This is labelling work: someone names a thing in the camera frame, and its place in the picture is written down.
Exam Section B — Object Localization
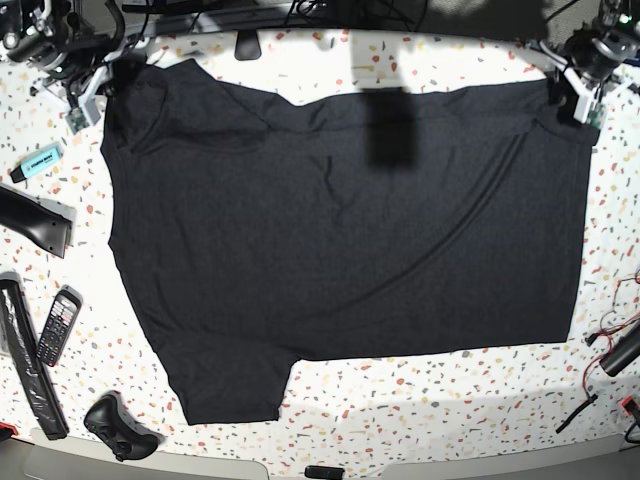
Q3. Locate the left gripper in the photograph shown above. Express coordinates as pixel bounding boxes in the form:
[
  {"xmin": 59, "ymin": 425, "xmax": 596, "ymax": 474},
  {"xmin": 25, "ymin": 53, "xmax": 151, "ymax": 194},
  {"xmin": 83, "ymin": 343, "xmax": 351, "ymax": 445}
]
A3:
[{"xmin": 529, "ymin": 39, "xmax": 608, "ymax": 125}]

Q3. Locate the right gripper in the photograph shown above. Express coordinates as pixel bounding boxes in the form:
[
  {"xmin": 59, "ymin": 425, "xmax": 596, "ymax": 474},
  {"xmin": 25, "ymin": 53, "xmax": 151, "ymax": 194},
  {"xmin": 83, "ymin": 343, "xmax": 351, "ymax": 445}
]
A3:
[{"xmin": 44, "ymin": 49, "xmax": 145, "ymax": 113}]

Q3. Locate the black T-shirt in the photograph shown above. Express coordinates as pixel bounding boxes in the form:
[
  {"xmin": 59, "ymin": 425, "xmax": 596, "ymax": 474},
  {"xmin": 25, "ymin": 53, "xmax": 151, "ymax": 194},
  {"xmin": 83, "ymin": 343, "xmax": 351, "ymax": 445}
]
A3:
[{"xmin": 101, "ymin": 61, "xmax": 599, "ymax": 425}]

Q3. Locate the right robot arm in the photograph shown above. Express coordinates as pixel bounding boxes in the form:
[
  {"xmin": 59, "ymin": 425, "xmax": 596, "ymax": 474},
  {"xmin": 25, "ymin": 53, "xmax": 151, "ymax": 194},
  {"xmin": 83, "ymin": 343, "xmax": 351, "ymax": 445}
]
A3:
[{"xmin": 1, "ymin": 1, "xmax": 145, "ymax": 117}]

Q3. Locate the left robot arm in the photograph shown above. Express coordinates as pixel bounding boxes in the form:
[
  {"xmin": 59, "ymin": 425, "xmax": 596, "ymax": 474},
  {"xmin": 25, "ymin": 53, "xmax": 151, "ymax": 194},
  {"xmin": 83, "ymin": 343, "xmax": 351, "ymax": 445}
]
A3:
[{"xmin": 526, "ymin": 1, "xmax": 639, "ymax": 128}]

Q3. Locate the light blue highlighter pen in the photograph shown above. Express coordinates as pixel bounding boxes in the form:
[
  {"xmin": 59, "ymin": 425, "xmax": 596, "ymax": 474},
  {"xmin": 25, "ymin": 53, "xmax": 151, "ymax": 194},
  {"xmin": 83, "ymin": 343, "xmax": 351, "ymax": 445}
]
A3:
[{"xmin": 10, "ymin": 142, "xmax": 63, "ymax": 184}]

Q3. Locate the black remote control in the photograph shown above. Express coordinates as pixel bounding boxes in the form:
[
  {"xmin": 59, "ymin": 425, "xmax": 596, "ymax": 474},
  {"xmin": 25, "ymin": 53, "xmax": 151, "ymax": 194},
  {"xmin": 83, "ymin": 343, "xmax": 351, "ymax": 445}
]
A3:
[{"xmin": 36, "ymin": 290, "xmax": 82, "ymax": 367}]

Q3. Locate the long black bar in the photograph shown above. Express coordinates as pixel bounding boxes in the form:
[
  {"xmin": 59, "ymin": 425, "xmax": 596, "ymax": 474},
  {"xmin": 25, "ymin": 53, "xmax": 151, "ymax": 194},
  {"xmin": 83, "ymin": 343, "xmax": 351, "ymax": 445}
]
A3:
[{"xmin": 1, "ymin": 279, "xmax": 69, "ymax": 440}]

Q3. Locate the small red connector block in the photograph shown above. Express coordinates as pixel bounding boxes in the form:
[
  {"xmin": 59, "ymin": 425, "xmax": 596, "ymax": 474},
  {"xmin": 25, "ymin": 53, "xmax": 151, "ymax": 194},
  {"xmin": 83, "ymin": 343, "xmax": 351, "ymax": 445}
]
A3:
[{"xmin": 622, "ymin": 396, "xmax": 640, "ymax": 423}]

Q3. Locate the black game controller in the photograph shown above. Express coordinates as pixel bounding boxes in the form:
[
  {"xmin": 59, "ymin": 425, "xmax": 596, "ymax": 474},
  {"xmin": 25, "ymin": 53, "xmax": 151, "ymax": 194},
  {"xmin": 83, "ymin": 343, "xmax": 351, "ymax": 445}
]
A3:
[{"xmin": 84, "ymin": 393, "xmax": 159, "ymax": 462}]

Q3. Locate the red clamp at edge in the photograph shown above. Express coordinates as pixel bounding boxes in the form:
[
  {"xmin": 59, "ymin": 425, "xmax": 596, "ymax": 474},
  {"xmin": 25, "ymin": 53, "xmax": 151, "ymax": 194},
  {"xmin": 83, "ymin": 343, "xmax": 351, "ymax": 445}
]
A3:
[{"xmin": 0, "ymin": 423, "xmax": 17, "ymax": 442}]

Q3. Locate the small black usb stick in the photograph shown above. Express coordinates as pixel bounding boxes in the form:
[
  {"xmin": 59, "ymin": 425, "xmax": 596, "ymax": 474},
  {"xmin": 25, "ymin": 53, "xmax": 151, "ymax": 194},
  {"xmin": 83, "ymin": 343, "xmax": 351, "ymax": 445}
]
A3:
[{"xmin": 304, "ymin": 465, "xmax": 345, "ymax": 480}]

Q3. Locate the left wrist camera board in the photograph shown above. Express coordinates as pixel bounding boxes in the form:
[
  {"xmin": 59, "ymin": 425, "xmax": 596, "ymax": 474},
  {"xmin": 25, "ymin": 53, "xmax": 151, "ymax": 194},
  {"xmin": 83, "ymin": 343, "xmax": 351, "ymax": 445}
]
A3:
[{"xmin": 573, "ymin": 96, "xmax": 607, "ymax": 130}]

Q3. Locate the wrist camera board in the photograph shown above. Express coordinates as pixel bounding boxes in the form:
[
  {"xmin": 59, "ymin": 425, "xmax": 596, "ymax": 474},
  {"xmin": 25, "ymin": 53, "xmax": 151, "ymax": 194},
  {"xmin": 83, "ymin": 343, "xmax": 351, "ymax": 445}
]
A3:
[
  {"xmin": 573, "ymin": 96, "xmax": 607, "ymax": 130},
  {"xmin": 64, "ymin": 101, "xmax": 101, "ymax": 135}
]

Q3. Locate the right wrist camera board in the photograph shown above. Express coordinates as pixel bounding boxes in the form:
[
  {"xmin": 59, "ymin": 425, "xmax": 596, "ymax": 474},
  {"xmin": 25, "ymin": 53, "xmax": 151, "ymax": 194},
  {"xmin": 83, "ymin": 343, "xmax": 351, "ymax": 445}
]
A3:
[{"xmin": 64, "ymin": 101, "xmax": 101, "ymax": 135}]

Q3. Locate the black curved plastic handle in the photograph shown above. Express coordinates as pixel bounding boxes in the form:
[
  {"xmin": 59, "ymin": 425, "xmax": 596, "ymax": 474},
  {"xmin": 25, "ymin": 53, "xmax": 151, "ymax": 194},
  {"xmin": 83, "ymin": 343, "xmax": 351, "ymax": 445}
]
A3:
[{"xmin": 1, "ymin": 186, "xmax": 72, "ymax": 258}]

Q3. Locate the black cylinder with wires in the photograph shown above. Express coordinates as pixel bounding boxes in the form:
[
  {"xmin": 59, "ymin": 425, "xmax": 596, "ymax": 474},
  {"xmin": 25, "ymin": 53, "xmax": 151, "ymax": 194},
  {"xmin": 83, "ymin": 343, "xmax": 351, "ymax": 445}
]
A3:
[{"xmin": 600, "ymin": 324, "xmax": 640, "ymax": 377}]

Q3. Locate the black cable tie strap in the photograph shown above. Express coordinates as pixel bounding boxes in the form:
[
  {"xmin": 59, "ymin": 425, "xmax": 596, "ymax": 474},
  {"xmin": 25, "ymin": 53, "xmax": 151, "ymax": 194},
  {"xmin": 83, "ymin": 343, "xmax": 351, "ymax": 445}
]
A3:
[{"xmin": 555, "ymin": 393, "xmax": 599, "ymax": 435}]

